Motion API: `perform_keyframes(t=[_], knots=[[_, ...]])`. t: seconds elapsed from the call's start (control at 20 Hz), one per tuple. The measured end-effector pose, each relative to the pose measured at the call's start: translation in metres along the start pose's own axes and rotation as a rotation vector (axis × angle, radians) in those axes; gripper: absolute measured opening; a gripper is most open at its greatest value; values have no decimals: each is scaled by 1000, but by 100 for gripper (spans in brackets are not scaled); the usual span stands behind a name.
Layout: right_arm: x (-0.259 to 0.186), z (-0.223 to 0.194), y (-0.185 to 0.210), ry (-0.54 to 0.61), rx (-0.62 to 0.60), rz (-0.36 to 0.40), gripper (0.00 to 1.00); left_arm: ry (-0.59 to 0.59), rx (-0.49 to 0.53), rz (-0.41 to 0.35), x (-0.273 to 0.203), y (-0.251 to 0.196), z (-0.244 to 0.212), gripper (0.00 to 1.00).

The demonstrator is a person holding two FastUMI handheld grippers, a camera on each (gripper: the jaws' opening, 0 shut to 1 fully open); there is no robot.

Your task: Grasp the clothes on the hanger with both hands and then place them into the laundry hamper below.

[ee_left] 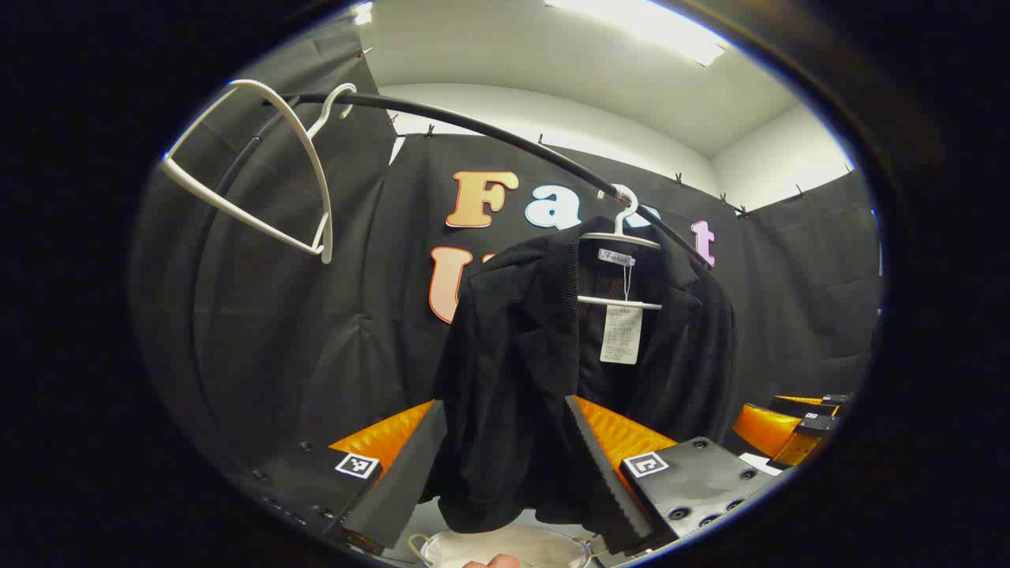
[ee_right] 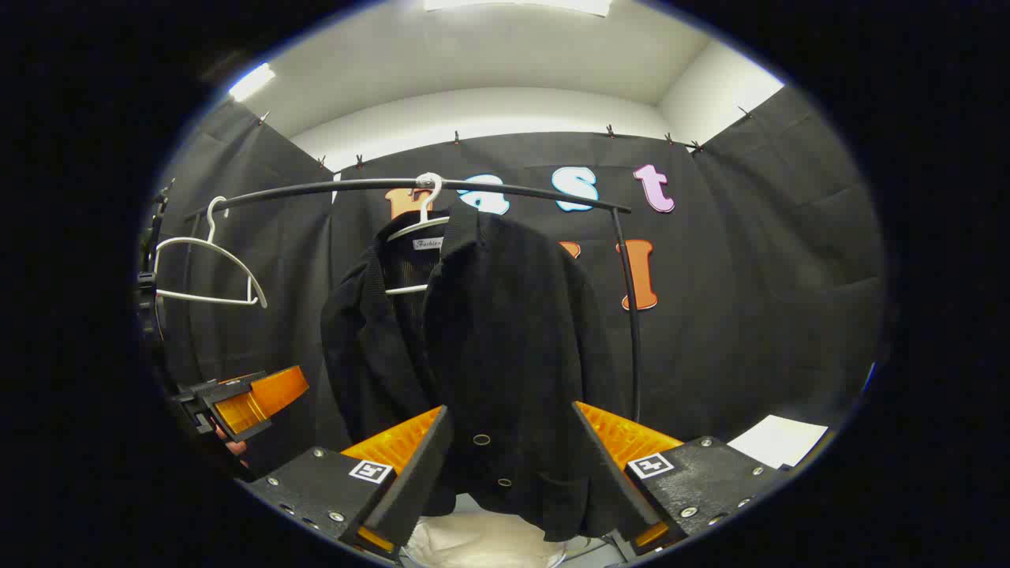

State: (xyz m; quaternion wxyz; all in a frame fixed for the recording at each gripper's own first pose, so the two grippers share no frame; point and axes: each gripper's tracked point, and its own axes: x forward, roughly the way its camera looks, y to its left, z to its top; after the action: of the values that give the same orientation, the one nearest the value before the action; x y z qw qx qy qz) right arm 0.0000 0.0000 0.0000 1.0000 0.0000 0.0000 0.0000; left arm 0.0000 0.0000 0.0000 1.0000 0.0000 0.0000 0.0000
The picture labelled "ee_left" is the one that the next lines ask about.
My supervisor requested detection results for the white clothes hanger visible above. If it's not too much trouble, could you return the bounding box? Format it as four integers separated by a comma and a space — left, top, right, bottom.
160, 79, 357, 265
576, 184, 665, 312

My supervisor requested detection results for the white laundry hamper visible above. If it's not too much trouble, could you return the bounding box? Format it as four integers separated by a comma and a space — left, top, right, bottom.
406, 525, 608, 568

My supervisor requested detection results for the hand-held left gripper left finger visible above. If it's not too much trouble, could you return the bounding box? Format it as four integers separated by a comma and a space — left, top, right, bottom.
229, 398, 449, 551

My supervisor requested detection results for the black clothes rail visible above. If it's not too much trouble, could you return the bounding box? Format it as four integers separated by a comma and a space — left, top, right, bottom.
185, 91, 715, 443

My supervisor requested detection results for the black backdrop cloth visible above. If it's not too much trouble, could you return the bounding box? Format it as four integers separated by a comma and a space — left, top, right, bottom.
130, 16, 883, 490

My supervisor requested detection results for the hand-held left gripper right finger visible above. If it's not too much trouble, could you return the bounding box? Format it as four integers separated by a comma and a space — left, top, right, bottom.
563, 394, 780, 557

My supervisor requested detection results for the black jacket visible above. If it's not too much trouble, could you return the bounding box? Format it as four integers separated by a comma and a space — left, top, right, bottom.
422, 217, 739, 536

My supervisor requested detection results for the white paper garment tag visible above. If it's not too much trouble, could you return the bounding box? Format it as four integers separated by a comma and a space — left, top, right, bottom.
600, 304, 644, 365

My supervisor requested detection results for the large ceiling light panel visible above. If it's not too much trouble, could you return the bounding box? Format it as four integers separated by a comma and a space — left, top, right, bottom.
544, 0, 727, 68

